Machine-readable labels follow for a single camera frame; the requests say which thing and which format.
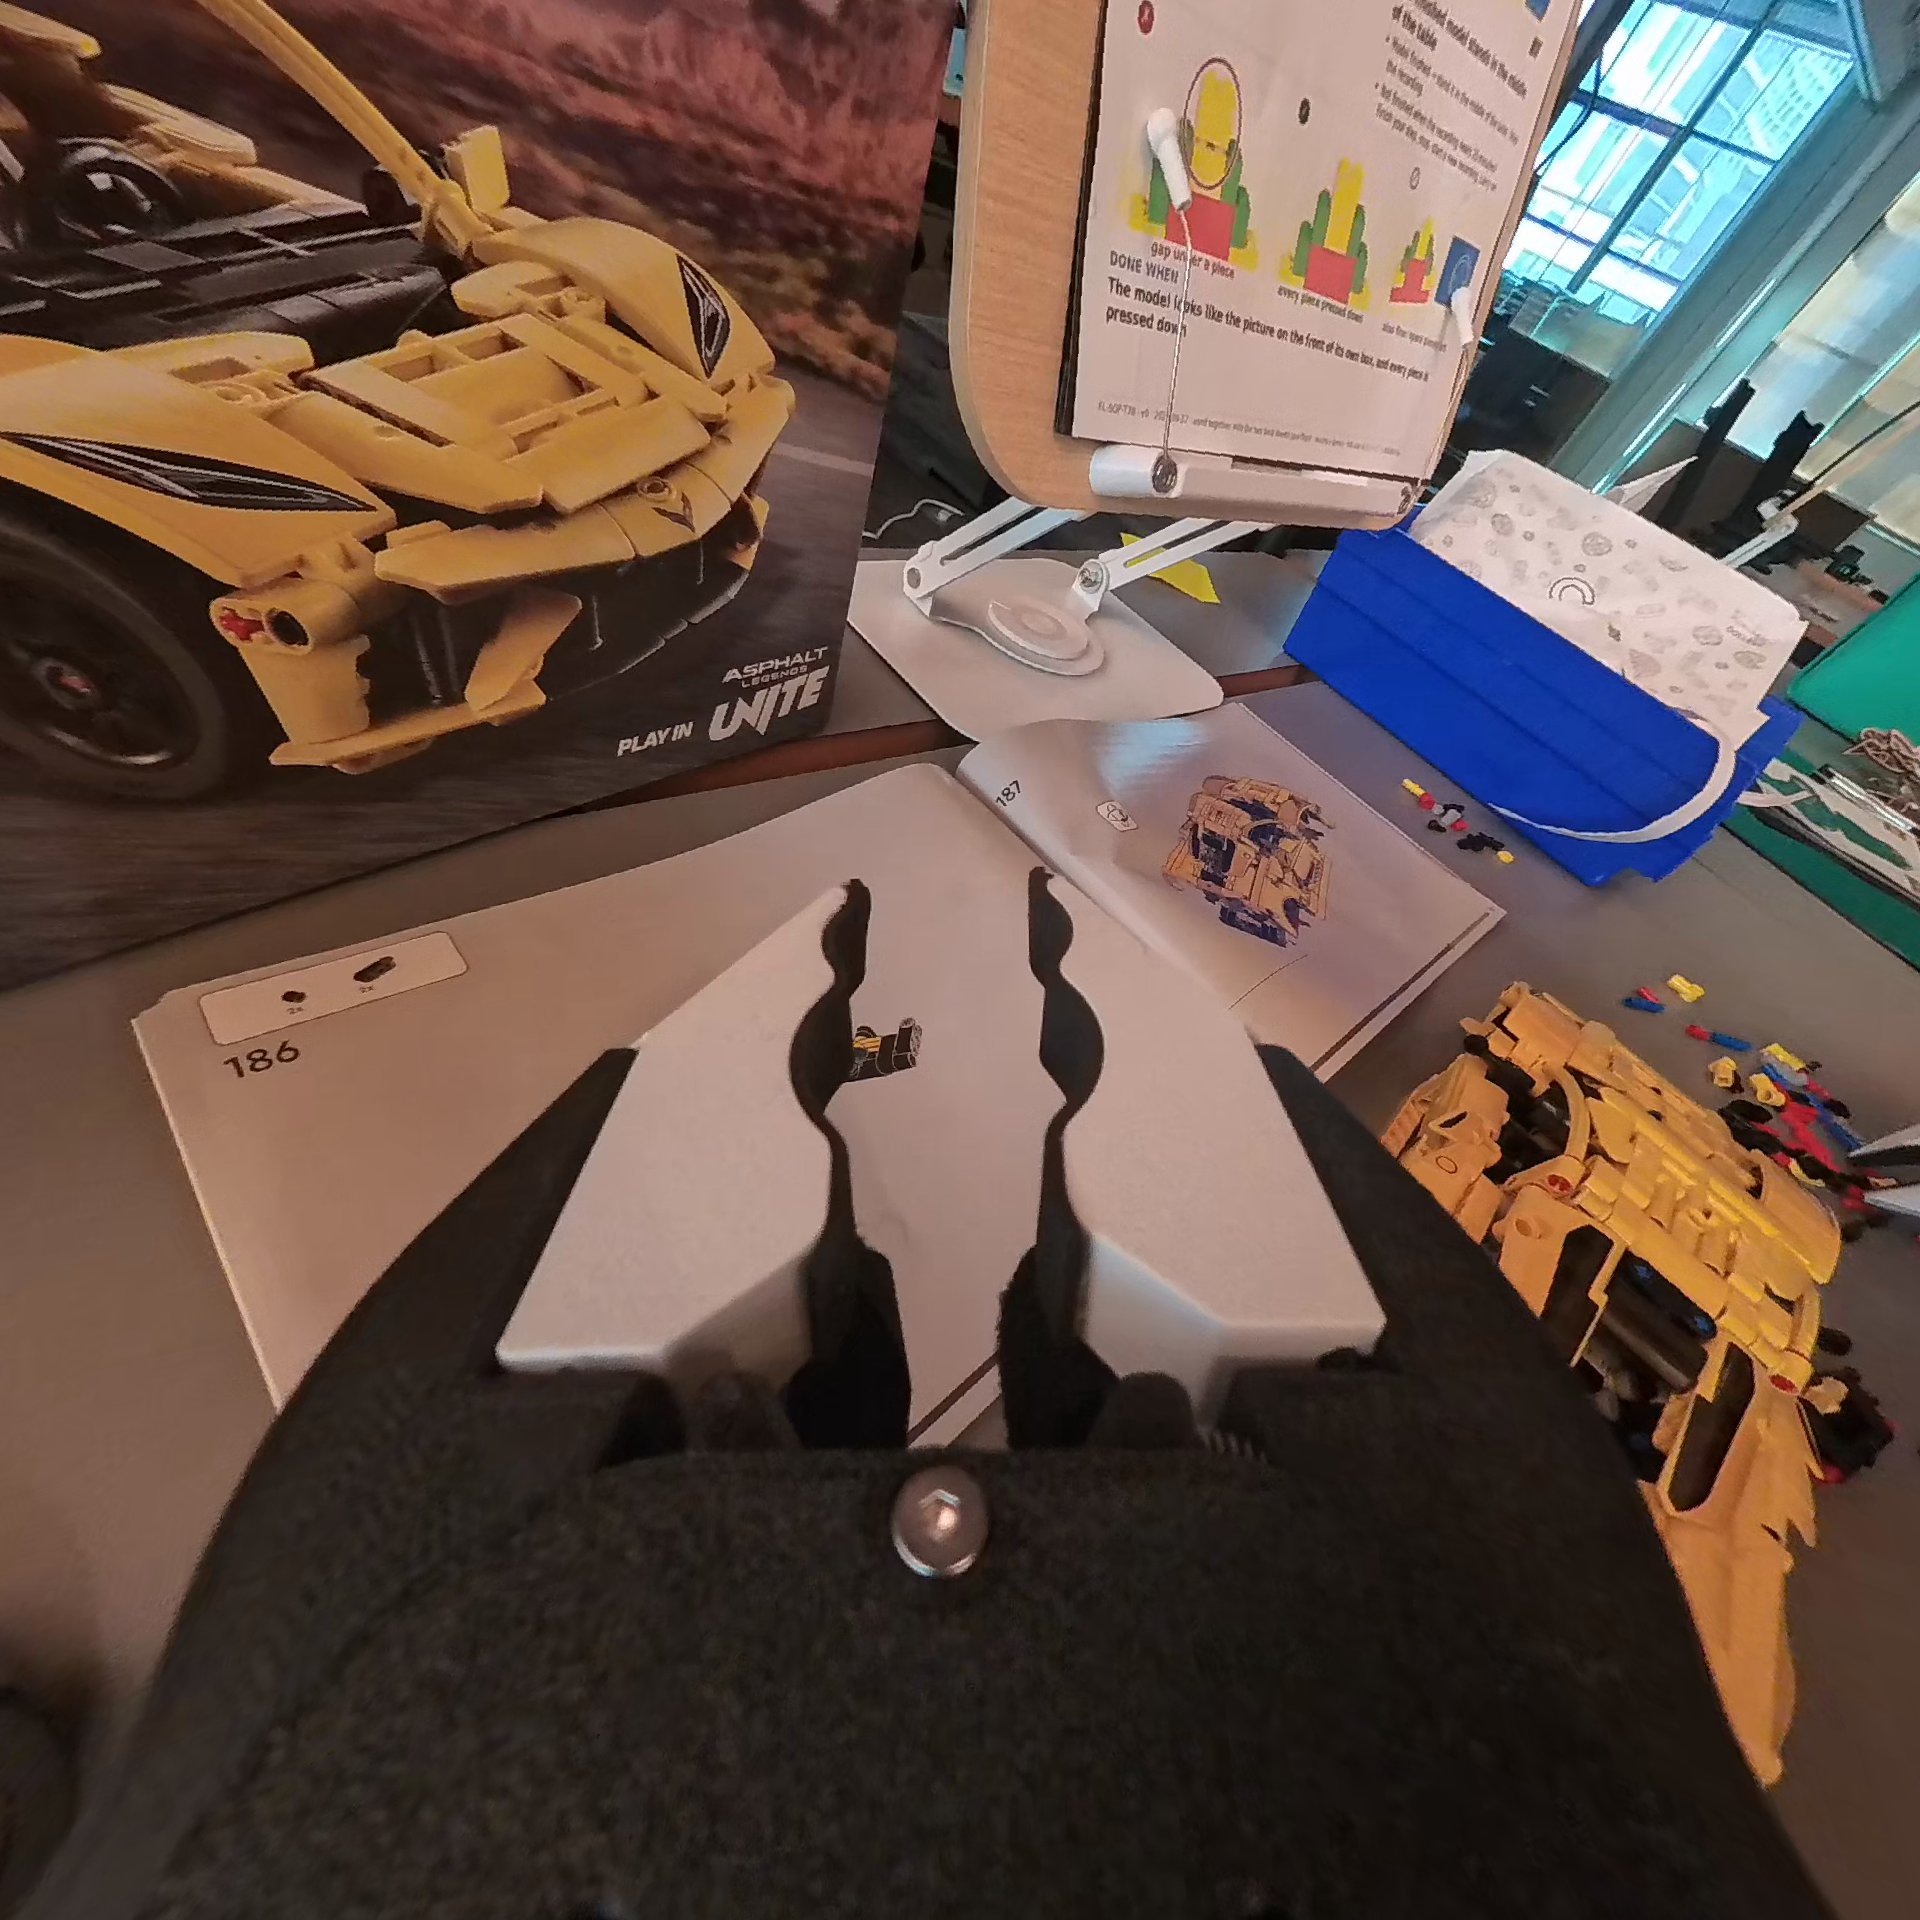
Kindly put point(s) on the small cluster of toy bricks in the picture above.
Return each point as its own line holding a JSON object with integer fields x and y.
{"x": 1453, "y": 820}

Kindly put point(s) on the grey desk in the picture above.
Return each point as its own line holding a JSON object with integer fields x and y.
{"x": 1559, "y": 931}

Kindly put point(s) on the yellow tape strip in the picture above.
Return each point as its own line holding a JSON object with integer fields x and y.
{"x": 1179, "y": 580}

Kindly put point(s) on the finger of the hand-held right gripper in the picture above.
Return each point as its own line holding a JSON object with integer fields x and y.
{"x": 1903, "y": 1143}

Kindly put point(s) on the large pile of toy bricks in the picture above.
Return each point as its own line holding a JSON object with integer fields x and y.
{"x": 1800, "y": 1125}

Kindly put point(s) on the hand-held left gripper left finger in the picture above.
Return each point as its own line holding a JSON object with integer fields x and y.
{"x": 675, "y": 1201}

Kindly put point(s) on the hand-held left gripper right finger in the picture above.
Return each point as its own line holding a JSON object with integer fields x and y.
{"x": 1202, "y": 1201}

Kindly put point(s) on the blue plastic bin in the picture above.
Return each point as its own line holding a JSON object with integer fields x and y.
{"x": 1470, "y": 675}

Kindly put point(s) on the yellow toy brick car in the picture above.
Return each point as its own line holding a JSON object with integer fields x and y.
{"x": 1652, "y": 1201}

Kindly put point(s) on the white printed paper bag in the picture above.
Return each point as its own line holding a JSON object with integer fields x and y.
{"x": 1621, "y": 585}

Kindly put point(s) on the toy car box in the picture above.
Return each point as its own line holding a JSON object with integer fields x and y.
{"x": 524, "y": 452}

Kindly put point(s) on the large paned window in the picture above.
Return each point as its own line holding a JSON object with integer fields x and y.
{"x": 1682, "y": 149}

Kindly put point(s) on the printed instruction sheet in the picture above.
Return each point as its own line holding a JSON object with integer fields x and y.
{"x": 1276, "y": 360}

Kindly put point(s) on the building instruction booklet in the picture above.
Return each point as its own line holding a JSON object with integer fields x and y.
{"x": 451, "y": 1142}

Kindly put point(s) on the small beige brick model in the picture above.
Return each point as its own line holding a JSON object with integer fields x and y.
{"x": 1882, "y": 780}

